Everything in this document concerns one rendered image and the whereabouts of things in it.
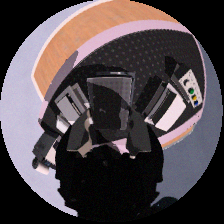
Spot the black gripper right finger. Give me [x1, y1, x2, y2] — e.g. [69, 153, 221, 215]
[126, 107, 164, 183]

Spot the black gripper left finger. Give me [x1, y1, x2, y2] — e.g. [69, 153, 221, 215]
[55, 108, 92, 180]

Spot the white button panel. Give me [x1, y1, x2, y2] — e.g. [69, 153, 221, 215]
[171, 63, 203, 107]

